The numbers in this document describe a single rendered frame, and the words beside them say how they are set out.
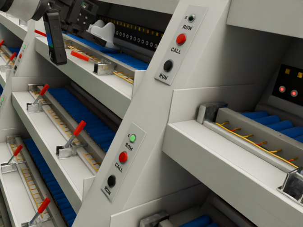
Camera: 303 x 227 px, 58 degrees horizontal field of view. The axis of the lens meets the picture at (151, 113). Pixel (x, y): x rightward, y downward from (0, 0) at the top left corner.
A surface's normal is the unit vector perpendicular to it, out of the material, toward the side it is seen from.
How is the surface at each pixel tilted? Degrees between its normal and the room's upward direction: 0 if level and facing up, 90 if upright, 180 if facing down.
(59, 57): 89
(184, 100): 90
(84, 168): 22
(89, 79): 112
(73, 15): 90
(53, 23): 89
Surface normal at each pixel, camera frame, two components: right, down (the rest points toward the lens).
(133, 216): 0.58, 0.38
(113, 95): -0.80, 0.11
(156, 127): -0.69, -0.25
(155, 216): 0.14, -0.92
